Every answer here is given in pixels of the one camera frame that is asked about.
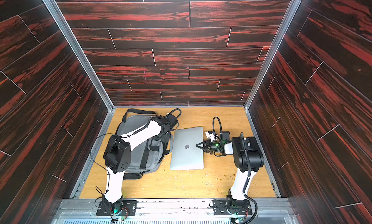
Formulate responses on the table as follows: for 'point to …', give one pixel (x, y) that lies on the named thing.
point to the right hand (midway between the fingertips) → (198, 145)
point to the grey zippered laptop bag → (147, 156)
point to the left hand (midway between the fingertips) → (163, 139)
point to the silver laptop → (186, 155)
